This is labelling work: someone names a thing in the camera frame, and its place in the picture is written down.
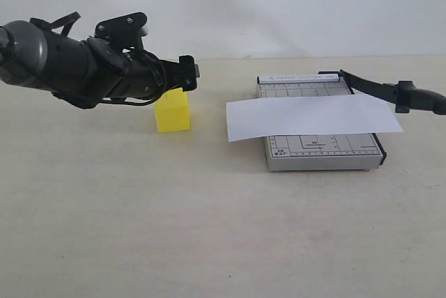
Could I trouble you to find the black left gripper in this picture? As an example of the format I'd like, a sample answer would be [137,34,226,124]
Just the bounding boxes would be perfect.
[86,45,200,103]

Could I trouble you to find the yellow cube block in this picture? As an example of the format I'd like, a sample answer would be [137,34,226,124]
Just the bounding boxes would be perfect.
[154,88,191,133]

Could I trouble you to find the white paper sheet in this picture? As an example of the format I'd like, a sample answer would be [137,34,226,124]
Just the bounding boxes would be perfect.
[226,94,403,142]

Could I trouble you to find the black cutter blade arm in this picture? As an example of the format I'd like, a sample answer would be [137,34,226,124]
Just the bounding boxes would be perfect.
[339,70,445,116]

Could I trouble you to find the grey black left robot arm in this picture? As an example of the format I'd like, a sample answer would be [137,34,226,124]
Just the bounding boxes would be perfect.
[1,12,200,109]

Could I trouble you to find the grey paper cutter base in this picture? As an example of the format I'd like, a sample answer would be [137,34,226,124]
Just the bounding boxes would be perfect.
[257,71,387,171]

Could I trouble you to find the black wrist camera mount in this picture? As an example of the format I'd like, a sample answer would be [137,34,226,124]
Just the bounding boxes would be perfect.
[94,12,148,50]

